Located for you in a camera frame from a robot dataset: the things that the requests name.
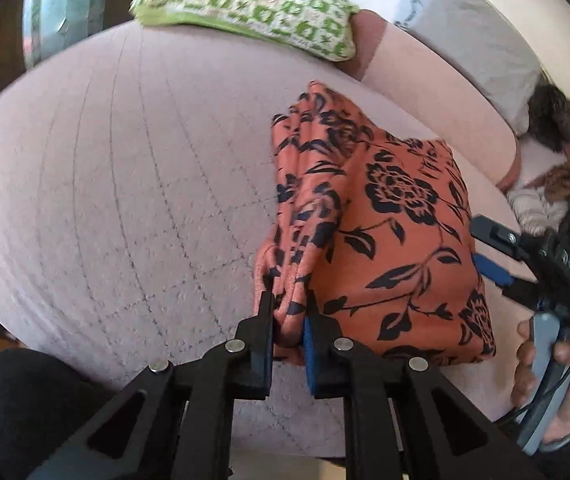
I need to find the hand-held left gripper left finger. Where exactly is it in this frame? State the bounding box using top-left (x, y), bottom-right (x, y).
top-left (27, 290), bottom-right (276, 480)

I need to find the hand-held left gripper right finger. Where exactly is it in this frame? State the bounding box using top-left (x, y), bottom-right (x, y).
top-left (304, 305), bottom-right (530, 480)

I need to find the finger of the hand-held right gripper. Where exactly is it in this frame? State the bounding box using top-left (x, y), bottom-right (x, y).
top-left (472, 254), bottom-right (540, 307)
top-left (470, 215), bottom-right (523, 262)

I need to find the orange floral blouse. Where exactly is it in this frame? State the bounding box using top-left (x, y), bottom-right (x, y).
top-left (255, 79), bottom-right (496, 366)

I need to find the dark furry cloth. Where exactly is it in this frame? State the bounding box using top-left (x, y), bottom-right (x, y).
top-left (527, 84), bottom-right (570, 153)

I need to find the pink bolster cushion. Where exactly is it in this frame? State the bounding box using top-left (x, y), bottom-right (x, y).
top-left (350, 10), bottom-right (523, 193)

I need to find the blue-grey pillow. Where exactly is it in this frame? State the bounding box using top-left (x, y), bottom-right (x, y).
top-left (395, 0), bottom-right (543, 136)

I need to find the lilac sofa bed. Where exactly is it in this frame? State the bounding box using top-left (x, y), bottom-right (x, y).
top-left (0, 22), bottom-right (526, 461)

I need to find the green checked pillow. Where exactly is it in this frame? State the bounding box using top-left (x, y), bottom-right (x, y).
top-left (130, 0), bottom-right (358, 62)

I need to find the black cable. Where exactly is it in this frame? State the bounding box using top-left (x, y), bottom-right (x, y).
top-left (495, 260), bottom-right (570, 426)

